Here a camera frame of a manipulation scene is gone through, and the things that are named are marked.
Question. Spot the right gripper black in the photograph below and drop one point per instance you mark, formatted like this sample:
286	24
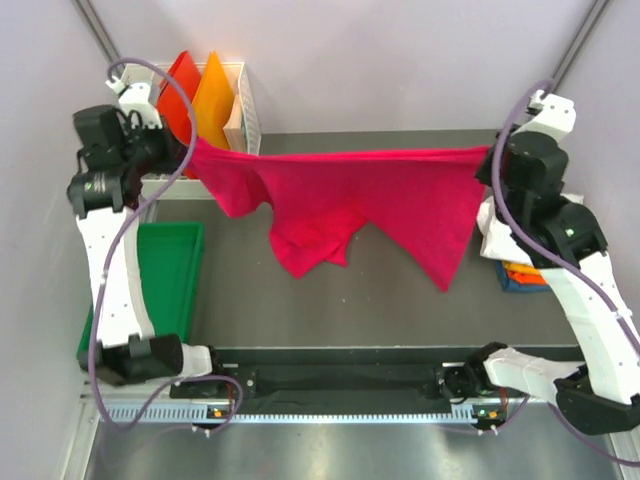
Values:
483	174

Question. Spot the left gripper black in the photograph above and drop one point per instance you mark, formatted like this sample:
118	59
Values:
170	146

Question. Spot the magenta t shirt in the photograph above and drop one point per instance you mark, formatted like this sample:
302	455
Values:
424	200

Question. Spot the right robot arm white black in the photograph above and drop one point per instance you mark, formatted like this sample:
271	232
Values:
566	244

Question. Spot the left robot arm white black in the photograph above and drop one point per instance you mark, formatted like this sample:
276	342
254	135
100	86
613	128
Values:
104	204

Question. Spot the red plastic board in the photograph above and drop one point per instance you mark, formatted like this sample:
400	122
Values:
173	110

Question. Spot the folded white t shirt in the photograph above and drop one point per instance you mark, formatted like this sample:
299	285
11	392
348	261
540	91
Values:
497	243

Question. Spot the orange plastic board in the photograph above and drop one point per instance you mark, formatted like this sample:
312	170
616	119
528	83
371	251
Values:
213	103

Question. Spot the wooden board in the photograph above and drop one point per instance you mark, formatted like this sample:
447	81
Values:
235	128

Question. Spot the green plastic tray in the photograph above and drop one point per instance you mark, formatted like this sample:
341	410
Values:
169	257

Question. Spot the white plastic basket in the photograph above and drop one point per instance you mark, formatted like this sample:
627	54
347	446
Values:
192	189

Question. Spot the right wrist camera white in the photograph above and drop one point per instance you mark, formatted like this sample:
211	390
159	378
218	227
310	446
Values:
551	115

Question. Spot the white slotted cable duct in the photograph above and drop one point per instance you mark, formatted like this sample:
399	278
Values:
202	413

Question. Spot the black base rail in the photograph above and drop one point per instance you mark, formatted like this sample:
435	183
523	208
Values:
350	380

